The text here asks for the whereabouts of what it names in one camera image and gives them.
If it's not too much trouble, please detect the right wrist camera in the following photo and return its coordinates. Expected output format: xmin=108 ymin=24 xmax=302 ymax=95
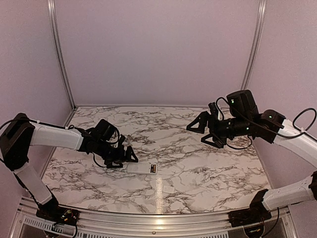
xmin=208 ymin=102 xmax=222 ymax=120

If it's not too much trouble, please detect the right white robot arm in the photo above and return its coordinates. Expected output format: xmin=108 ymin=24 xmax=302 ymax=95
xmin=186 ymin=90 xmax=317 ymax=222

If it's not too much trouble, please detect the left aluminium frame post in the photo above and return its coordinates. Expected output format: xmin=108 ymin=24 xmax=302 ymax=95
xmin=47 ymin=0 xmax=76 ymax=111

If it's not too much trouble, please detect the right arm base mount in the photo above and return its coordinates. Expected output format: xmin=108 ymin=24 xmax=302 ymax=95
xmin=228 ymin=208 xmax=272 ymax=227

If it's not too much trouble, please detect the white battery cover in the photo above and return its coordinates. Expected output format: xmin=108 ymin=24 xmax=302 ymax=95
xmin=162 ymin=186 xmax=175 ymax=193

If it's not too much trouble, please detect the white remote control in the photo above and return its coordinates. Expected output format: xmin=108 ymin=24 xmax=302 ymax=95
xmin=127 ymin=163 xmax=154 ymax=175

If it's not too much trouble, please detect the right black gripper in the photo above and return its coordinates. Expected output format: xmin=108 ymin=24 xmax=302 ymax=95
xmin=186 ymin=111 xmax=252 ymax=148

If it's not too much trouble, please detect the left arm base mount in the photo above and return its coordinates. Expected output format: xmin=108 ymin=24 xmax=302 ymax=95
xmin=36 ymin=207 xmax=79 ymax=226

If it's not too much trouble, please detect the front aluminium rail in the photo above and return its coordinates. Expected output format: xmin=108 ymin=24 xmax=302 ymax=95
xmin=9 ymin=197 xmax=298 ymax=238

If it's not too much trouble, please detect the right aluminium frame post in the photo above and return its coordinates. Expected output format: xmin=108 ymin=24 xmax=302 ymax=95
xmin=240 ymin=0 xmax=267 ymax=90

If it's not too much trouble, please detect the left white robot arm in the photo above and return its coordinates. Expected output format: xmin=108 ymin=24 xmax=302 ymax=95
xmin=0 ymin=113 xmax=138 ymax=221

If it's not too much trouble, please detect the aluminium frame post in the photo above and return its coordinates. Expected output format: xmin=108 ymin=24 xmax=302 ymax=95
xmin=240 ymin=0 xmax=267 ymax=90
xmin=47 ymin=0 xmax=76 ymax=111

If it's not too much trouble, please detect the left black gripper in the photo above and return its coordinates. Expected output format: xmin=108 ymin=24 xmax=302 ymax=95
xmin=95 ymin=139 xmax=139 ymax=168

